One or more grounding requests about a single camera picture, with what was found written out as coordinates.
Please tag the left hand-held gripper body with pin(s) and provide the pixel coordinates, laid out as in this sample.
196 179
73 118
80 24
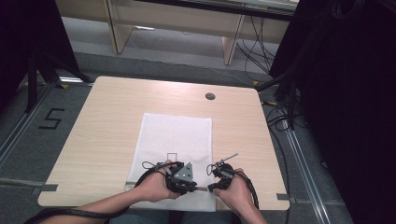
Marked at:
183 174

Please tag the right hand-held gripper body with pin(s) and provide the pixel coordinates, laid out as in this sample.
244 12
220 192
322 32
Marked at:
224 172

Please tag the white cloth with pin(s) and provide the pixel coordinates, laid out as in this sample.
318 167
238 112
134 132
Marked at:
176 137

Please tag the person's right hand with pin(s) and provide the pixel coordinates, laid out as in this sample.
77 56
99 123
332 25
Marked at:
233 194

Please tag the person's left hand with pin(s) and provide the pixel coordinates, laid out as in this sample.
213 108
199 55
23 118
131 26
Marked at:
155 186

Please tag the person's legs in jeans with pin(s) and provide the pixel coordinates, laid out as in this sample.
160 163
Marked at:
146 218

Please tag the grey tape strip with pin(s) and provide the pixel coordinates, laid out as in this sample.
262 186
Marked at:
45 187
285 198

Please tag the black metal stand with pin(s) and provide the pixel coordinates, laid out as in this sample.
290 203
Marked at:
32 84
289 93

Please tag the black curtain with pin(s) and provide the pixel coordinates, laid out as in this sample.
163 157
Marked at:
28 40
348 109

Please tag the light wooden desk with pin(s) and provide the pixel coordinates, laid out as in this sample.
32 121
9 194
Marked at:
174 18

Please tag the metal floor rail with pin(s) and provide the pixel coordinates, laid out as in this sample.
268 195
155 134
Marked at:
21 127
306 174

